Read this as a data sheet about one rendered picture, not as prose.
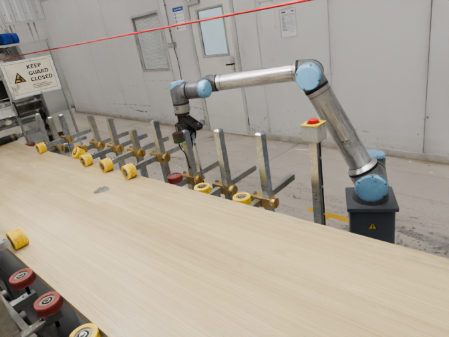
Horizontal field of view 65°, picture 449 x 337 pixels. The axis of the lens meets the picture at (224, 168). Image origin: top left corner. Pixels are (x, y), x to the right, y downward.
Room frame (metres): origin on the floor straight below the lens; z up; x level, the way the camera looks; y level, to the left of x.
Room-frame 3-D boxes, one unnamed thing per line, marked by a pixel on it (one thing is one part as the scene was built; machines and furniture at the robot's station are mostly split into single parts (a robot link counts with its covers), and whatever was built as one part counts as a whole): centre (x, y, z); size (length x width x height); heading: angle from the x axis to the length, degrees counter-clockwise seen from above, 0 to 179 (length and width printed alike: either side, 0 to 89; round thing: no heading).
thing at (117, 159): (2.21, 0.54, 0.95); 0.50 x 0.04 x 0.04; 135
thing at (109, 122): (2.34, 0.70, 0.93); 0.04 x 0.04 x 0.48; 45
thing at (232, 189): (1.65, 0.01, 0.84); 0.14 x 0.06 x 0.05; 45
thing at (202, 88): (1.88, 0.06, 1.32); 0.12 x 0.12 x 0.09; 67
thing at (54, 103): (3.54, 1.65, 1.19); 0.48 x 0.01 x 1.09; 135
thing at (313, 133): (1.27, -0.36, 1.18); 0.07 x 0.07 x 0.08; 45
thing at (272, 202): (1.47, -0.16, 0.82); 0.14 x 0.06 x 0.05; 45
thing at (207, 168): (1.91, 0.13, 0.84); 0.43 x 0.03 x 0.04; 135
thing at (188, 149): (1.81, 0.18, 0.90); 0.04 x 0.04 x 0.48; 45
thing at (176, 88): (1.92, 0.17, 1.31); 0.10 x 0.09 x 0.12; 67
